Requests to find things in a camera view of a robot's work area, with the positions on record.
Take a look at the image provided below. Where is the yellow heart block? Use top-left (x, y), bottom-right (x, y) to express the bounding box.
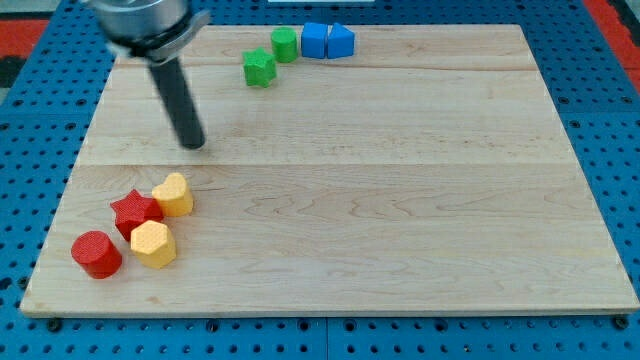
top-left (152, 172), bottom-right (194, 217)

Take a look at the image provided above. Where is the blue cube block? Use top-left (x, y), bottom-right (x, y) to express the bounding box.
top-left (301, 22), bottom-right (328, 59)

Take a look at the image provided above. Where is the wooden board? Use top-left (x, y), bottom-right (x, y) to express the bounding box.
top-left (21, 24), bottom-right (639, 318)

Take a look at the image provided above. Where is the green cylinder block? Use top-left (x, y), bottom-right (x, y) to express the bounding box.
top-left (271, 26), bottom-right (298, 63)

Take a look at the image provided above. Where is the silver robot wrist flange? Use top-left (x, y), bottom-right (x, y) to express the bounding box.
top-left (82, 0), bottom-right (211, 64)

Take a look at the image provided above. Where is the yellow hexagon block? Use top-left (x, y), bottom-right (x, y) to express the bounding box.
top-left (130, 220), bottom-right (177, 269)

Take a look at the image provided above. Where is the red cylinder block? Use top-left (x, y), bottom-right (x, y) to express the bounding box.
top-left (71, 230), bottom-right (122, 279)

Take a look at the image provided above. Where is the red star block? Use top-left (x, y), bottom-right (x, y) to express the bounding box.
top-left (110, 189), bottom-right (164, 242)

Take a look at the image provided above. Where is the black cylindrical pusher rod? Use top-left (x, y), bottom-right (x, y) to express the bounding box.
top-left (149, 58), bottom-right (205, 150)

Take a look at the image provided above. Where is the green star block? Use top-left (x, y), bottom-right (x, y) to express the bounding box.
top-left (242, 47), bottom-right (277, 88)

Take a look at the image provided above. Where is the blue triangle block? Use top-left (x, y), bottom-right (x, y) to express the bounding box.
top-left (327, 23), bottom-right (355, 59)

